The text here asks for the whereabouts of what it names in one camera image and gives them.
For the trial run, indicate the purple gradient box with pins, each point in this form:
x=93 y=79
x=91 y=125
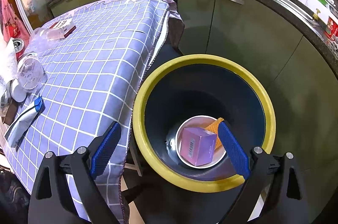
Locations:
x=197 y=146

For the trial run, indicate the yellow rimmed trash bin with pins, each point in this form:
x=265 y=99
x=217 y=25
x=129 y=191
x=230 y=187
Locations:
x=195 y=91

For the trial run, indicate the steel sink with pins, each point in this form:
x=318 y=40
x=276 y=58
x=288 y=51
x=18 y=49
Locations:
x=293 y=2

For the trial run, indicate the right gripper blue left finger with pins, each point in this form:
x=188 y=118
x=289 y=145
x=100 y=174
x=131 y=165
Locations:
x=102 y=148

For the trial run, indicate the red mug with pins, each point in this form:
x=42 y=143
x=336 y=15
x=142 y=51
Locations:
x=331 y=29

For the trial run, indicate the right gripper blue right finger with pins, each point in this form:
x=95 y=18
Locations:
x=238 y=157

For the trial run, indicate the purple checked tablecloth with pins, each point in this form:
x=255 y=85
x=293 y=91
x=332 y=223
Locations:
x=92 y=78

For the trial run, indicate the crushed red cola can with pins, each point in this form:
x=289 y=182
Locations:
x=19 y=47

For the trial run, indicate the pink apron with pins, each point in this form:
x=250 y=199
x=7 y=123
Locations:
x=13 y=27

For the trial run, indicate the white yogurt cup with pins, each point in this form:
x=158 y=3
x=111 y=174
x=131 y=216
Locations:
x=18 y=93

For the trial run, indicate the white plastic bag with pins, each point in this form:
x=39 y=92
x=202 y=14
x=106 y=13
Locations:
x=8 y=64

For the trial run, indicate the orange wafer snack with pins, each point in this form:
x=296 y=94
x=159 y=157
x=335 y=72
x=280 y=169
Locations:
x=213 y=128

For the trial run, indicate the red white carton box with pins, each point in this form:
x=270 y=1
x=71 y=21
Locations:
x=63 y=28

